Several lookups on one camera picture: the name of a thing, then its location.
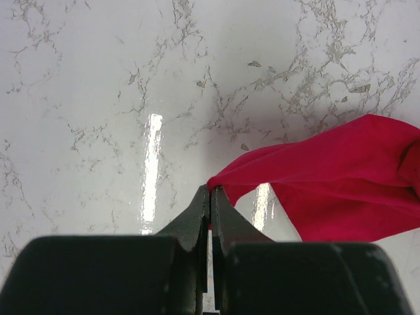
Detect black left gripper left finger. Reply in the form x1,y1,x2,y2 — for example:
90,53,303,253
6,186,209,314

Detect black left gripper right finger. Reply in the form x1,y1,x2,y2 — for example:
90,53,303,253
211,187,412,314

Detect crimson red t shirt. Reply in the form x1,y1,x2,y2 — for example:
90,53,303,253
207,114,419,242

